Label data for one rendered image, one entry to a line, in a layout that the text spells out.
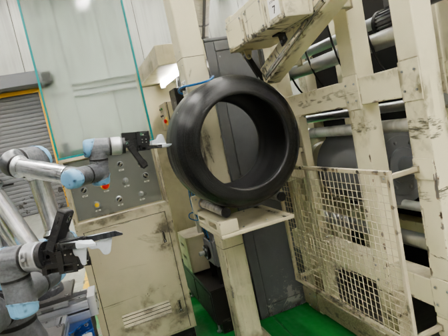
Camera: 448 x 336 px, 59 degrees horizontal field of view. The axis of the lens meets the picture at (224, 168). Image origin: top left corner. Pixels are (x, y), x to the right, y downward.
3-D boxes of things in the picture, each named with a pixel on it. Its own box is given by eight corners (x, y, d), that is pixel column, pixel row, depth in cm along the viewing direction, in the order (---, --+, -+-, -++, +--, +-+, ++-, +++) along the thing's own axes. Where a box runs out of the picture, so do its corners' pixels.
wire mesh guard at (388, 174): (295, 280, 233) (273, 165, 225) (298, 279, 234) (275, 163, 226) (417, 352, 149) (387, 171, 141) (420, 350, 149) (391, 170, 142)
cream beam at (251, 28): (229, 54, 210) (223, 26, 208) (271, 48, 218) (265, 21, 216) (284, 17, 153) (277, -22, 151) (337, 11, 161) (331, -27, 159)
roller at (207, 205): (200, 208, 207) (198, 200, 206) (208, 206, 208) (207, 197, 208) (223, 219, 174) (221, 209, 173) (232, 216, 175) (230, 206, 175)
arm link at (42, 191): (43, 267, 179) (4, 152, 175) (67, 255, 193) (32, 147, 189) (61, 264, 174) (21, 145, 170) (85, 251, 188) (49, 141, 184)
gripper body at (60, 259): (95, 264, 106) (54, 270, 108) (89, 232, 106) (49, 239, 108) (79, 271, 99) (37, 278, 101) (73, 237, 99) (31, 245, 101)
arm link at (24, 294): (53, 300, 114) (44, 264, 113) (29, 320, 104) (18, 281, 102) (29, 303, 116) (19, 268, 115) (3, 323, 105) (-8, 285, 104)
